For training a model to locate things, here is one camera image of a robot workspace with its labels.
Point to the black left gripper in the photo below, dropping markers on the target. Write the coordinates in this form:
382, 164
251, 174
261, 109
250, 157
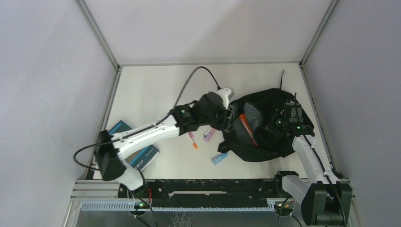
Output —
226, 122

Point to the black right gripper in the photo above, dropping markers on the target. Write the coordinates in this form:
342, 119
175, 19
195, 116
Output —
270, 126

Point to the black student backpack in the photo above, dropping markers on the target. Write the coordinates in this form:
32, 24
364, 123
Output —
259, 108

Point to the orange Good Morning book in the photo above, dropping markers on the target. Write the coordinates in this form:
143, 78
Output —
243, 120

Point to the teal humor book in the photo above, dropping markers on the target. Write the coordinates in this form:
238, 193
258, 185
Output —
141, 159

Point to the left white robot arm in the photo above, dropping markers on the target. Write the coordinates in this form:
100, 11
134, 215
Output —
112, 150

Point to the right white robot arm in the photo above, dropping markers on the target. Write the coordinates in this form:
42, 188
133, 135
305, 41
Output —
324, 200

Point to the pink highlighter pen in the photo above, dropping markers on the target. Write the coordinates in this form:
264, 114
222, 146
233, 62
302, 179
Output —
209, 134

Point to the orange capped white marker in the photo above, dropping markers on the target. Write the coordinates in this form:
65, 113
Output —
193, 143

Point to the black front mounting rail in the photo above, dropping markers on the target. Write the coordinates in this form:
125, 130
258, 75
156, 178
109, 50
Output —
197, 192

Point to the white slotted cable duct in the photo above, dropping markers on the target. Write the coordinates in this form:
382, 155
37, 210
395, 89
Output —
140, 206

